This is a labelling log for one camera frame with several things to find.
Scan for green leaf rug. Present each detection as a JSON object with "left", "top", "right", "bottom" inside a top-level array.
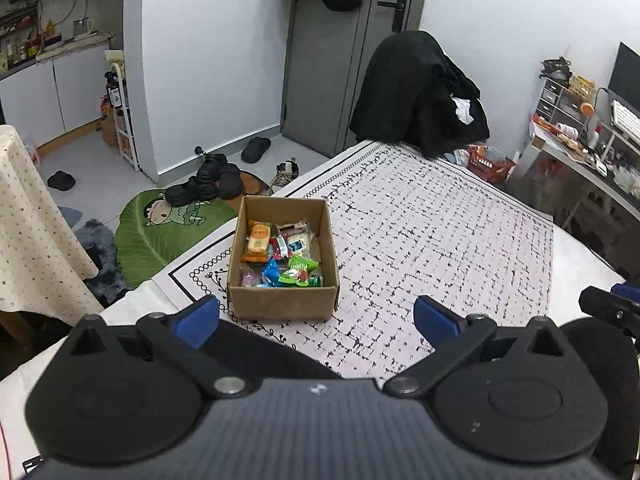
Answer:
[{"left": 115, "top": 189, "right": 241, "bottom": 286}]

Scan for white cloth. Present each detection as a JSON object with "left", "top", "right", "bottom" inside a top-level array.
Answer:
[{"left": 452, "top": 95, "right": 474, "bottom": 125}]

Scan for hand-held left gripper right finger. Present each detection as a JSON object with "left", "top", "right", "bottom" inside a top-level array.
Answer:
[{"left": 384, "top": 295, "right": 576, "bottom": 398}]

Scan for person's dark pants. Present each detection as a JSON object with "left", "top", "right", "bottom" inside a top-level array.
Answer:
[{"left": 215, "top": 317, "right": 640, "bottom": 476}]

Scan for white keyboard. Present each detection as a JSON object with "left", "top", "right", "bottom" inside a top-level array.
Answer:
[{"left": 611, "top": 100, "right": 640, "bottom": 143}]

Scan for red plastic basket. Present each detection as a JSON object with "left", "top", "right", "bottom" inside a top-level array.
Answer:
[{"left": 467, "top": 145, "right": 516, "bottom": 183}]

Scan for black spray bottle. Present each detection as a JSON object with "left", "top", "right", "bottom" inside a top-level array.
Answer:
[{"left": 105, "top": 71, "right": 124, "bottom": 111}]

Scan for grey drawer organizer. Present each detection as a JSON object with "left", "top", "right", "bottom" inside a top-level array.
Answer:
[{"left": 537, "top": 77, "right": 596, "bottom": 131}]

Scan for black coat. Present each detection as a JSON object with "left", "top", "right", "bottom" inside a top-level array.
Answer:
[{"left": 350, "top": 31, "right": 491, "bottom": 158}]

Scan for black monitor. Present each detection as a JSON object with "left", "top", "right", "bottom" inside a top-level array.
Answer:
[{"left": 609, "top": 42, "right": 640, "bottom": 116}]

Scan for white shelf rack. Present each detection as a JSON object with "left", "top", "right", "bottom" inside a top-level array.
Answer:
[{"left": 110, "top": 62, "right": 142, "bottom": 172}]

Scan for dotted tablecloth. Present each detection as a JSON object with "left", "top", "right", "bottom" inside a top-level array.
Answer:
[{"left": 0, "top": 125, "right": 104, "bottom": 326}]

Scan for grey fluffy rug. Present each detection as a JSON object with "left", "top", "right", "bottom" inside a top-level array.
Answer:
[{"left": 75, "top": 219, "right": 132, "bottom": 306}]

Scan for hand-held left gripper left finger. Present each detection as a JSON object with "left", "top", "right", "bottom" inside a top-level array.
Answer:
[{"left": 65, "top": 295, "right": 251, "bottom": 398}]

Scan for brown cardboard box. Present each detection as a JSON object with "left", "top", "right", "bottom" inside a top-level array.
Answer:
[{"left": 226, "top": 196, "right": 341, "bottom": 322}]

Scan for black door handle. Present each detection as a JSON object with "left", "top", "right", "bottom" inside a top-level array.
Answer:
[{"left": 377, "top": 0, "right": 408, "bottom": 31}]

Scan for white desk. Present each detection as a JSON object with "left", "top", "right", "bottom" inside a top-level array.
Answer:
[{"left": 527, "top": 120, "right": 640, "bottom": 231}]

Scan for orange cracker packet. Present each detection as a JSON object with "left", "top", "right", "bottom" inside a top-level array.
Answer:
[{"left": 241, "top": 220, "right": 273, "bottom": 263}]

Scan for white kitchen cabinet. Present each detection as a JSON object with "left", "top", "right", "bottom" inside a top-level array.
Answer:
[{"left": 0, "top": 35, "right": 123, "bottom": 151}]

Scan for white mattress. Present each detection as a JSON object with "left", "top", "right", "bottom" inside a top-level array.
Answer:
[{"left": 545, "top": 220, "right": 627, "bottom": 313}]

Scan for black chunky shoe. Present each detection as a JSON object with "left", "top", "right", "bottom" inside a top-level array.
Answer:
[
  {"left": 196, "top": 153, "right": 229, "bottom": 183},
  {"left": 217, "top": 163, "right": 244, "bottom": 200},
  {"left": 165, "top": 180, "right": 221, "bottom": 207}
]

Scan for grey sneaker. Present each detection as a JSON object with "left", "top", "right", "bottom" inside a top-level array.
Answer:
[{"left": 268, "top": 158, "right": 300, "bottom": 196}]

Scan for grey door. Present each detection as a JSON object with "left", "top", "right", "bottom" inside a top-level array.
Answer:
[{"left": 280, "top": 0, "right": 431, "bottom": 158}]

